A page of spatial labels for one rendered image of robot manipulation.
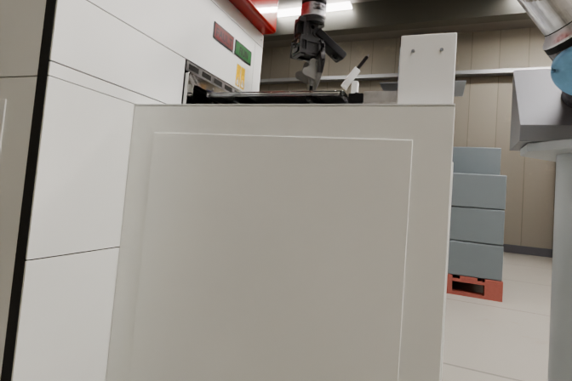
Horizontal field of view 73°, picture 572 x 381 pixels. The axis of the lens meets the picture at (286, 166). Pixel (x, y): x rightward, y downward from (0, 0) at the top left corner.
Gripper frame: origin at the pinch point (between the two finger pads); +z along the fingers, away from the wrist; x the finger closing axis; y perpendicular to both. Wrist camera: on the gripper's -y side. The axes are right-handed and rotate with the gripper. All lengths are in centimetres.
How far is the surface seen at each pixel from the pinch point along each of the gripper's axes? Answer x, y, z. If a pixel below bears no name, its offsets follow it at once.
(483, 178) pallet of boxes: -104, -195, 10
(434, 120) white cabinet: 55, 5, 18
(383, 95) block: 29.9, -3.0, 7.6
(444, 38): 51, 1, 2
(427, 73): 50, 2, 8
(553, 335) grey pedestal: 44, -44, 59
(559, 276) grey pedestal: 45, -43, 46
